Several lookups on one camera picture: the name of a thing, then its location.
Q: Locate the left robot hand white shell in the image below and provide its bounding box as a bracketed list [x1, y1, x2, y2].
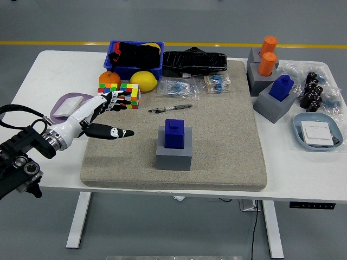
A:
[53, 90, 136, 148]

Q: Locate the blue square seal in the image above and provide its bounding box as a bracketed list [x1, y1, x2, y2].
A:
[268, 75, 295, 102]
[164, 119, 186, 150]

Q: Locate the grey square seal holder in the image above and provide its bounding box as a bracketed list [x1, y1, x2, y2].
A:
[156, 126, 194, 171]
[253, 81, 298, 125]

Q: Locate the orange cylinder seal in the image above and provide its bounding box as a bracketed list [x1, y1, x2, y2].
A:
[257, 51, 278, 77]
[259, 36, 279, 58]

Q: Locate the purple tray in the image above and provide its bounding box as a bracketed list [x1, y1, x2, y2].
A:
[50, 92, 95, 124]

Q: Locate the colourful puzzle cube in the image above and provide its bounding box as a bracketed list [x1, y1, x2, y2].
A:
[97, 82, 120, 96]
[118, 83, 142, 110]

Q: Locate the orange fruit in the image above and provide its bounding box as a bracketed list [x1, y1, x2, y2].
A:
[98, 70, 122, 89]

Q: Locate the blue plastic bin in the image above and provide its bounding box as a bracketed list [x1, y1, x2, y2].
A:
[103, 40, 165, 81]

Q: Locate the yellow lemon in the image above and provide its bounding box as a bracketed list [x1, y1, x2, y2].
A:
[129, 70, 158, 92]

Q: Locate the black cloth with red trim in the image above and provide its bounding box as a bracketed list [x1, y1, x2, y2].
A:
[107, 41, 161, 68]

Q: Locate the black pen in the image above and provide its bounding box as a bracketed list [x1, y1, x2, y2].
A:
[147, 104, 194, 114]

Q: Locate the clear bag of blue resistors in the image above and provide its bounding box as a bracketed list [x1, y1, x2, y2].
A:
[156, 77, 201, 101]

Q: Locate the white table leg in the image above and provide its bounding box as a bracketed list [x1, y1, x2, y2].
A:
[262, 200, 285, 259]
[66, 191, 92, 249]

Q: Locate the black plastic wrapped package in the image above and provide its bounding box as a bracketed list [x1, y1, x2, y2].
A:
[162, 47, 228, 78]

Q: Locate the clear bag of taped resistors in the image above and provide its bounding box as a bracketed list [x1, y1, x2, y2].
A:
[195, 73, 233, 95]

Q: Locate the grey-brown mat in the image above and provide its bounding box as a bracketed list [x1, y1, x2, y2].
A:
[80, 60, 268, 192]

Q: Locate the grey holder with round hole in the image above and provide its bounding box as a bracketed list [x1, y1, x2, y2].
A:
[247, 47, 280, 68]
[246, 63, 278, 98]

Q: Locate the grey power box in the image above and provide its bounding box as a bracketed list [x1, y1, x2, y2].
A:
[238, 199, 262, 212]

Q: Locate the clear plastic component bag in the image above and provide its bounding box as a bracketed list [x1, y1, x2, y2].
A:
[278, 60, 330, 94]
[319, 81, 343, 116]

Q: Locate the light blue tray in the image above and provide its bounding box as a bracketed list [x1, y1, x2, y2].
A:
[293, 112, 343, 152]

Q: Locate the black table control panel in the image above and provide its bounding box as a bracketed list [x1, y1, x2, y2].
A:
[288, 201, 336, 210]

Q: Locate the white switch panel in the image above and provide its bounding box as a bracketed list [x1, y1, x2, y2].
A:
[52, 95, 84, 119]
[300, 120, 335, 148]

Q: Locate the black power cable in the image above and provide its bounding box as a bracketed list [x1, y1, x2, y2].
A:
[250, 199, 260, 260]

